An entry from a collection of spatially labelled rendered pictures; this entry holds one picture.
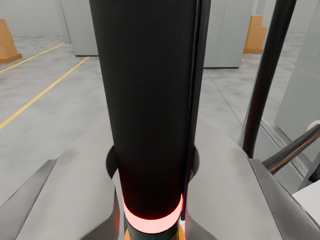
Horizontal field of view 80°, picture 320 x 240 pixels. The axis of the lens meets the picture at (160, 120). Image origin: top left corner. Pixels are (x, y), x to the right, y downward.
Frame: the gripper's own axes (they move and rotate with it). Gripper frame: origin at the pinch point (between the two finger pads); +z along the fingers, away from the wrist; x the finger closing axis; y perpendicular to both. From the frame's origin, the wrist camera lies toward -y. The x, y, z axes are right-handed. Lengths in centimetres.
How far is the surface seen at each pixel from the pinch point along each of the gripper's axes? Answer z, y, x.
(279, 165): 6.9, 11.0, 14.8
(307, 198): 21, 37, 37
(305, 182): 39, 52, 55
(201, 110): 297, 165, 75
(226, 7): 544, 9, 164
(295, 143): 9.5, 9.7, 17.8
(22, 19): 1208, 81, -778
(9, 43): 664, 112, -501
